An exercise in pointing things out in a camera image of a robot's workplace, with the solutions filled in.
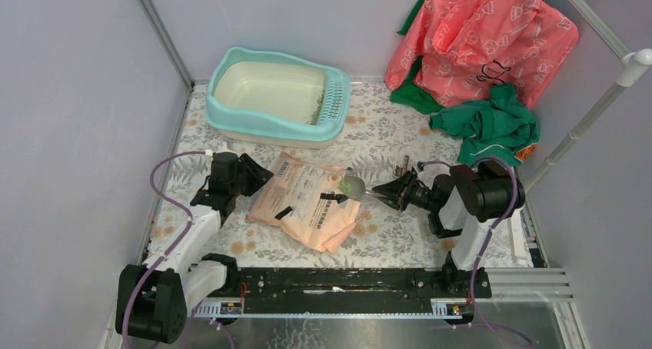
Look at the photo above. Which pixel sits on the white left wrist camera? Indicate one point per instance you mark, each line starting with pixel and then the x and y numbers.
pixel 221 148

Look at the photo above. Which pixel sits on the green sweatshirt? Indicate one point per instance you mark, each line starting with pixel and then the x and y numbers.
pixel 501 127

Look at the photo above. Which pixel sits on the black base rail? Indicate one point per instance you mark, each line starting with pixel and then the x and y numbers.
pixel 385 291

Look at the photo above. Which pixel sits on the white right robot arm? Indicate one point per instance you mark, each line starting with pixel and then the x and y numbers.
pixel 468 204

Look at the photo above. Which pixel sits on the grey litter scoop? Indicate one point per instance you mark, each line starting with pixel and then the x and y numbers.
pixel 354 187

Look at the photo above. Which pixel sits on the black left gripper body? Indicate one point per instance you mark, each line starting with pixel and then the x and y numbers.
pixel 235 187

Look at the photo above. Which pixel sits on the brown bag sealing clip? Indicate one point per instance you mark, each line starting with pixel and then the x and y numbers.
pixel 402 168

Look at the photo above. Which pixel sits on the pink cat litter bag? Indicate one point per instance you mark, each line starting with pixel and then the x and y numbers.
pixel 305 201

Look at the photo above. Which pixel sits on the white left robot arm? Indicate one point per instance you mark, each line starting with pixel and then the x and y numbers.
pixel 155 296

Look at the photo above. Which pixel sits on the pink patterned jacket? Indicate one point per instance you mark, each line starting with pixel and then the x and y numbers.
pixel 543 38

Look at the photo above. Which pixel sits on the green cat litter pile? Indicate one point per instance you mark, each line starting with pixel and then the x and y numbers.
pixel 313 118

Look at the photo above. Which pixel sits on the white pole stand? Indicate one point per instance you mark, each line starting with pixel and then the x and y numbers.
pixel 635 65

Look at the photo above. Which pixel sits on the teal litter box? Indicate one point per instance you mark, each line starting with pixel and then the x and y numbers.
pixel 267 97

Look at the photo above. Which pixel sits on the dark green garment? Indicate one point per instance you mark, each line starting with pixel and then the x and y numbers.
pixel 452 51

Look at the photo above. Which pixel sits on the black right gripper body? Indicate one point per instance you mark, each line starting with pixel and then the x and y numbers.
pixel 420 197

